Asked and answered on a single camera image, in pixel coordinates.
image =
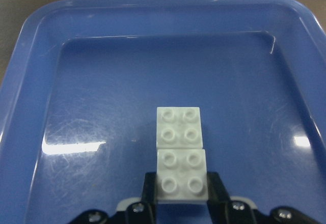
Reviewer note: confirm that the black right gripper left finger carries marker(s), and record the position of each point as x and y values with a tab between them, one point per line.
149	198

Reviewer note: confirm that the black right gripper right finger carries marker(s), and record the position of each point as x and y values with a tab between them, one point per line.
218	197

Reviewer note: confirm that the white block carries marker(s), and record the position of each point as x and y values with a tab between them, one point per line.
181	176
178	128

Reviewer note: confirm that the blue plastic tray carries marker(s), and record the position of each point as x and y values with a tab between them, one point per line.
79	100

